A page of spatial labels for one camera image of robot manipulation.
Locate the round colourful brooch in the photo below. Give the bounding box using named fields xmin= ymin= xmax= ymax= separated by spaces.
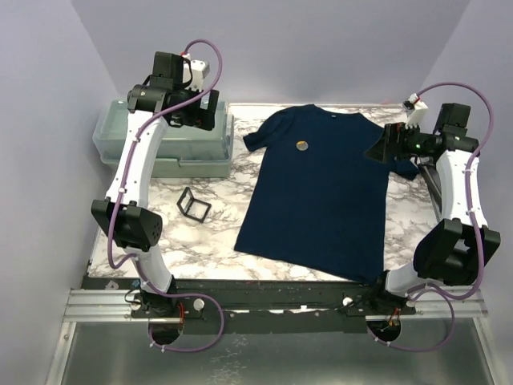
xmin=296 ymin=140 xmax=309 ymax=152

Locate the navy blue t-shirt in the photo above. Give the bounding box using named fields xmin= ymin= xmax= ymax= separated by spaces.
xmin=234 ymin=105 xmax=418 ymax=284

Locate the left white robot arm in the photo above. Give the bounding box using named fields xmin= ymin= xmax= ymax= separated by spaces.
xmin=91 ymin=51 xmax=219 ymax=317

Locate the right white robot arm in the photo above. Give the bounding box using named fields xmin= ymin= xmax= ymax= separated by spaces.
xmin=366 ymin=99 xmax=501 ymax=314

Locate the black clamp tool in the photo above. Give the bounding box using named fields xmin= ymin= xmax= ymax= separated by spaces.
xmin=417 ymin=161 xmax=442 ymax=219

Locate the translucent green storage box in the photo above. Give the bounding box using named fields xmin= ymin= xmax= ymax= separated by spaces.
xmin=92 ymin=99 xmax=234 ymax=178

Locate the small black open case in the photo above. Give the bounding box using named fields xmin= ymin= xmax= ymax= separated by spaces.
xmin=176 ymin=187 xmax=212 ymax=223

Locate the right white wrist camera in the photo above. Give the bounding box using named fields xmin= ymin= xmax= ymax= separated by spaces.
xmin=402 ymin=93 xmax=428 ymax=128

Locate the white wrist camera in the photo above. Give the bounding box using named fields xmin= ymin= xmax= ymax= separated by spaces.
xmin=182 ymin=53 xmax=210 ymax=92
xmin=402 ymin=93 xmax=428 ymax=128

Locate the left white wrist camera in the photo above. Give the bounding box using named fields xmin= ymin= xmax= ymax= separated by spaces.
xmin=182 ymin=53 xmax=210 ymax=92

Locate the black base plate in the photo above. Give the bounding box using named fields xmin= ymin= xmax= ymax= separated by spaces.
xmin=79 ymin=274 xmax=418 ymax=336

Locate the aluminium mounting rail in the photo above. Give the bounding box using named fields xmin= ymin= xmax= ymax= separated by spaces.
xmin=64 ymin=290 xmax=488 ymax=323

